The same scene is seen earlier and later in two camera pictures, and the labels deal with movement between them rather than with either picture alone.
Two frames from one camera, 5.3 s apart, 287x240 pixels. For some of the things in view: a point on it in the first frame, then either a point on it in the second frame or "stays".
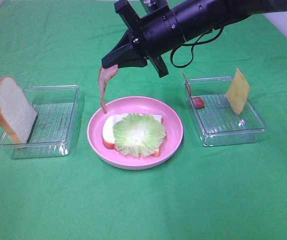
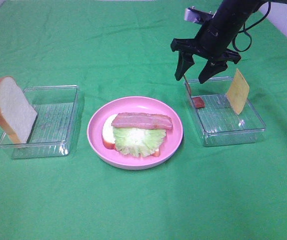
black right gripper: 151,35 -> 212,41
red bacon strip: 104,75 -> 143,120
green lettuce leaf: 138,135 stays
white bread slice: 108,123 stays
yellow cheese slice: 238,91 stays
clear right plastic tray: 217,122 stays
